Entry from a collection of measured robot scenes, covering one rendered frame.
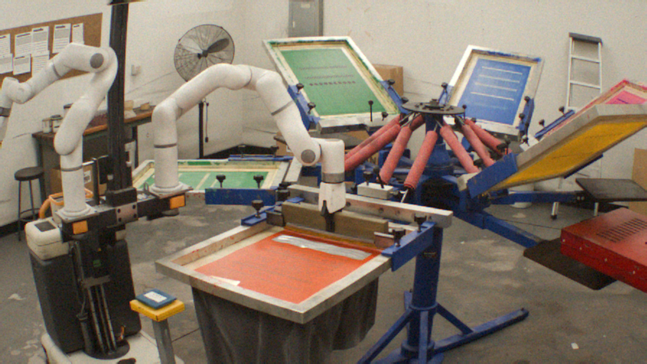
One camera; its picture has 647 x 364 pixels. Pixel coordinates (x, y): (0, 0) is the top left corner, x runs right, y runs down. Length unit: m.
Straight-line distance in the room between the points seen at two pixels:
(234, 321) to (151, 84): 4.88
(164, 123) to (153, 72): 4.47
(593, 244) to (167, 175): 1.51
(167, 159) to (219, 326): 0.61
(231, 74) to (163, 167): 0.41
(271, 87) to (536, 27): 4.27
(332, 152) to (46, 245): 1.31
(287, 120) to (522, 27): 4.27
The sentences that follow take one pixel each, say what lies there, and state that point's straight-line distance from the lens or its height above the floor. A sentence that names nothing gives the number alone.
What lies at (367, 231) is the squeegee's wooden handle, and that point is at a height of 1.02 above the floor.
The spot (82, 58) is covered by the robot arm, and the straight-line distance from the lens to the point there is 2.03.
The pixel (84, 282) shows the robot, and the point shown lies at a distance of 2.80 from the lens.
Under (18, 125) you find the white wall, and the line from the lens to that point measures 5.70.
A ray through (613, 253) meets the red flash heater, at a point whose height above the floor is 1.10.
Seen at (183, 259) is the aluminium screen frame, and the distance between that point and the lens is 2.20.
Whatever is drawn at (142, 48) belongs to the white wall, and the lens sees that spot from 6.65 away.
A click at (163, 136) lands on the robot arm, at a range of 2.35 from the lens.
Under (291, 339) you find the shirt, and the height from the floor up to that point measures 0.83.
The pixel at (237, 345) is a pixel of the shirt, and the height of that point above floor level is 0.72.
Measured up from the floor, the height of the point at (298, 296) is 0.95.
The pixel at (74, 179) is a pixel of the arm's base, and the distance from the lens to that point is 2.17.
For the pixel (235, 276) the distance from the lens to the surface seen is 2.11.
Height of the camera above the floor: 1.78
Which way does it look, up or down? 15 degrees down
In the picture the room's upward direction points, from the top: straight up
